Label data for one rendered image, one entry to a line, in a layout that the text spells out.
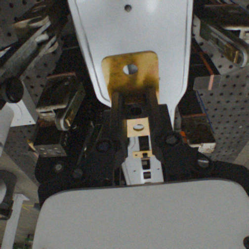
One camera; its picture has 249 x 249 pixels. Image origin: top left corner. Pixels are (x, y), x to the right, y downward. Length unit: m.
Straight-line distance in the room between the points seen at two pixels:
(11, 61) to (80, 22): 0.17
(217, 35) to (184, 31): 0.07
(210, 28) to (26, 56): 0.31
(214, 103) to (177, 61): 0.59
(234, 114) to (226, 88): 0.20
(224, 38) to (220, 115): 0.75
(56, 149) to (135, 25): 0.31
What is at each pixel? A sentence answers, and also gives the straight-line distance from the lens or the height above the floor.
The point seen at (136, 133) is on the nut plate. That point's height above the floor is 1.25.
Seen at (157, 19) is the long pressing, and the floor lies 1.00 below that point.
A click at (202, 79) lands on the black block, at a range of 0.49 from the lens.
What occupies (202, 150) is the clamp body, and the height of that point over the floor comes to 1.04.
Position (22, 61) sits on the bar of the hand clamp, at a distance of 0.30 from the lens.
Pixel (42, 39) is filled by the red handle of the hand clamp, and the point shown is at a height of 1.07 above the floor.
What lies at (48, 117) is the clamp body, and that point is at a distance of 0.46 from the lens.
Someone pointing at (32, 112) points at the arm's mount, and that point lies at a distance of 0.97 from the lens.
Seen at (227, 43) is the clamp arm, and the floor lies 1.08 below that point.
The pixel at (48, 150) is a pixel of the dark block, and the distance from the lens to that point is 0.47.
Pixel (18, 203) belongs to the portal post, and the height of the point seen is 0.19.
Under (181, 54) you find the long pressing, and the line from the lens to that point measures 0.43.
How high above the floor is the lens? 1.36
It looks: 41 degrees down
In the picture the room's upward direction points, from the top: 180 degrees clockwise
